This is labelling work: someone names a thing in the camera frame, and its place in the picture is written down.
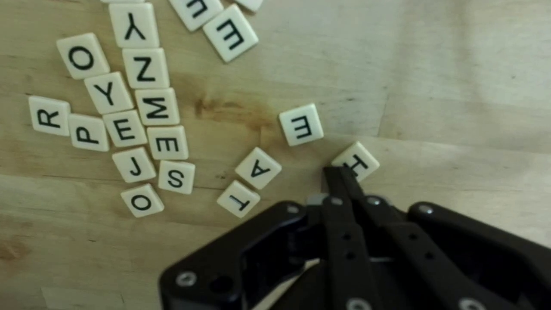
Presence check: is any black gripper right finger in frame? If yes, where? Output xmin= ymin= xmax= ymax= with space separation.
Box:
xmin=343 ymin=167 xmax=551 ymax=310

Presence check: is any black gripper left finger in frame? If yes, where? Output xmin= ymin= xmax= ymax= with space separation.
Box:
xmin=159 ymin=165 xmax=381 ymax=310

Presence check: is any cream tile letter H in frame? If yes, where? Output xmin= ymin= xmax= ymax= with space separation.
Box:
xmin=331 ymin=139 xmax=382 ymax=182

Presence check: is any cream tile letter A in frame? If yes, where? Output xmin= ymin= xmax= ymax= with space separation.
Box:
xmin=234 ymin=146 xmax=284 ymax=191

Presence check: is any cream tile letter T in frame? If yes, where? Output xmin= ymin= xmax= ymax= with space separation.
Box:
xmin=215 ymin=179 xmax=262 ymax=220

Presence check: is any cream tile letter S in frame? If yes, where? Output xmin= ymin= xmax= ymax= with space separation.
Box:
xmin=157 ymin=158 xmax=196 ymax=196

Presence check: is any cream tile letter O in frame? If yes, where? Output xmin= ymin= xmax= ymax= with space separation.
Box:
xmin=119 ymin=182 xmax=165 ymax=218
xmin=55 ymin=31 xmax=112 ymax=81

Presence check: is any cream tile letter J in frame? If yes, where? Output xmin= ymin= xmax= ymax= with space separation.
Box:
xmin=110 ymin=146 xmax=159 ymax=184

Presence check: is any cream tile letter W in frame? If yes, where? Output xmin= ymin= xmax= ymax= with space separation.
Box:
xmin=134 ymin=86 xmax=181 ymax=127

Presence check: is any cream letter tile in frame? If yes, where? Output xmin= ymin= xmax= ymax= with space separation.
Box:
xmin=234 ymin=0 xmax=265 ymax=13

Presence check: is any cream tile letter N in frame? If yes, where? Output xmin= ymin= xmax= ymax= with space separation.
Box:
xmin=121 ymin=46 xmax=171 ymax=91

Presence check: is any cream tile letter P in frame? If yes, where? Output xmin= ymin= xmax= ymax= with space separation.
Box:
xmin=67 ymin=112 xmax=110 ymax=153

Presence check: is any cream tile letter Y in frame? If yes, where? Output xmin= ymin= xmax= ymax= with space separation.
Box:
xmin=83 ymin=70 xmax=136 ymax=115
xmin=109 ymin=1 xmax=162 ymax=50

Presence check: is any cream tile letter R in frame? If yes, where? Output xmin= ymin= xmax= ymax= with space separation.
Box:
xmin=28 ymin=94 xmax=73 ymax=137

